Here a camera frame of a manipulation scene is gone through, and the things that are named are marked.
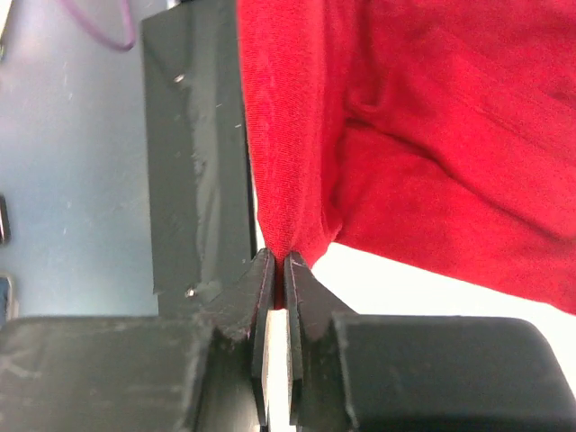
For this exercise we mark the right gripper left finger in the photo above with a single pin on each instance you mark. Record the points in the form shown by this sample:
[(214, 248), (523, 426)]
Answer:
[(234, 381)]

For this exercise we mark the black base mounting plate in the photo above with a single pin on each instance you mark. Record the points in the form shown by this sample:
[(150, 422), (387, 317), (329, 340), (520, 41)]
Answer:
[(200, 193)]

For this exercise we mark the red t shirt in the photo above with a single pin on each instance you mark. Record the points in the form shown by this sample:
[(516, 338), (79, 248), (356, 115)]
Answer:
[(440, 134)]

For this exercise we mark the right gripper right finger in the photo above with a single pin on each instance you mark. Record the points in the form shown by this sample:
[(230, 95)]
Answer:
[(316, 390)]

